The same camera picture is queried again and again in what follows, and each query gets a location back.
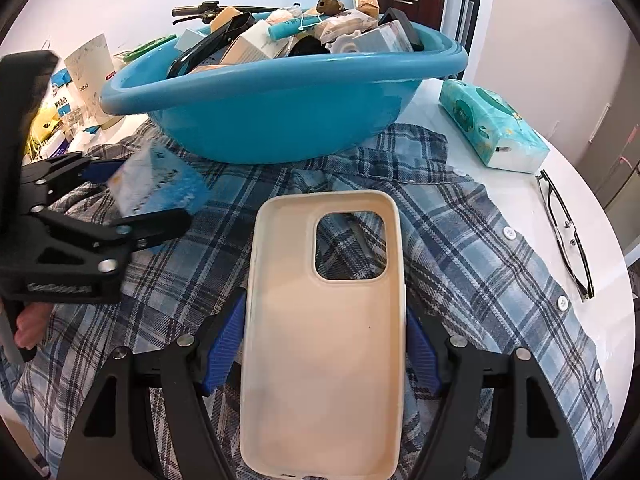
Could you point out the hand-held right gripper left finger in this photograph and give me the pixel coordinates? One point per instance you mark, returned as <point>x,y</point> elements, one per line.
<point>227,345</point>

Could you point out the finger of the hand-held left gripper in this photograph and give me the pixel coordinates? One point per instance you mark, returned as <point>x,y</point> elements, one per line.
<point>160,225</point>
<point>100,170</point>

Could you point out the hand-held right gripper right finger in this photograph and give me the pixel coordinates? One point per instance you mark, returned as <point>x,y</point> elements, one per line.
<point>422,350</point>

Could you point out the blue white cigarette box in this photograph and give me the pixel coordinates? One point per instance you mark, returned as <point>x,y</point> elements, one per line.
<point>155,180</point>

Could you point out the cream phone case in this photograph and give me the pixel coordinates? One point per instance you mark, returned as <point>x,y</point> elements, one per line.
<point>320,360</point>

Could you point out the blue plastic basin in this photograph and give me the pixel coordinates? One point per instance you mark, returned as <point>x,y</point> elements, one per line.
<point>280,120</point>

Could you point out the person's left hand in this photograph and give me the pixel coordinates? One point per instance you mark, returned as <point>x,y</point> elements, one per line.
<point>30,327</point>

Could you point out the blue white packet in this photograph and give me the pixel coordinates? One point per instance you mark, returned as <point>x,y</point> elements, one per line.
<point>62,90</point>

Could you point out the white printed paper canister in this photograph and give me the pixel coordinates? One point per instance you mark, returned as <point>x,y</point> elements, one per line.
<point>90,75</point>

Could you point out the blue plaid shirt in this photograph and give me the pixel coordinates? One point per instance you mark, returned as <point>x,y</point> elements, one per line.
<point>475,270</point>

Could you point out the yellow bin with green lid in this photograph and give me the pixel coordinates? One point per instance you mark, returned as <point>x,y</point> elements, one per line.
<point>150,46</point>

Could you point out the long black device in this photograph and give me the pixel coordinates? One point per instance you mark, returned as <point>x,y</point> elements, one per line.
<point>192,57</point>

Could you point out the black eyeglasses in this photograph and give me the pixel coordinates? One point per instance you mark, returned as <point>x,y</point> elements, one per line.
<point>566,223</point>

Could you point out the black rectangular cup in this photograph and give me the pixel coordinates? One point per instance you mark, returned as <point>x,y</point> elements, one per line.
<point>235,22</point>

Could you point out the white cardboard box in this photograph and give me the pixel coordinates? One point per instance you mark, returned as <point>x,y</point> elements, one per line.
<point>255,42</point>

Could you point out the black cloth item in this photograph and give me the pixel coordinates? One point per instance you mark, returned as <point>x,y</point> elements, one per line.
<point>306,46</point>

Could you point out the teal tube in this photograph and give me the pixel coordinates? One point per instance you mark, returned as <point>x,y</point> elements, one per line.
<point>290,27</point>

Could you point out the green tissue pack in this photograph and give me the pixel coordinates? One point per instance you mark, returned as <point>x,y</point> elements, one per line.
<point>485,120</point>

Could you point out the beige round sponge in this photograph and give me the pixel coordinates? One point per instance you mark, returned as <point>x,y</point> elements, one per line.
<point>285,14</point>

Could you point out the white plastic knob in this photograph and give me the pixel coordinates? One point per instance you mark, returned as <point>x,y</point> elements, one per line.
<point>345,45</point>

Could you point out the grey box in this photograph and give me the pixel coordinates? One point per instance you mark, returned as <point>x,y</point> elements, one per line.
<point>385,39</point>

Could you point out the black frame case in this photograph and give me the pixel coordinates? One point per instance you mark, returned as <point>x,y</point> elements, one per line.
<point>402,17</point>

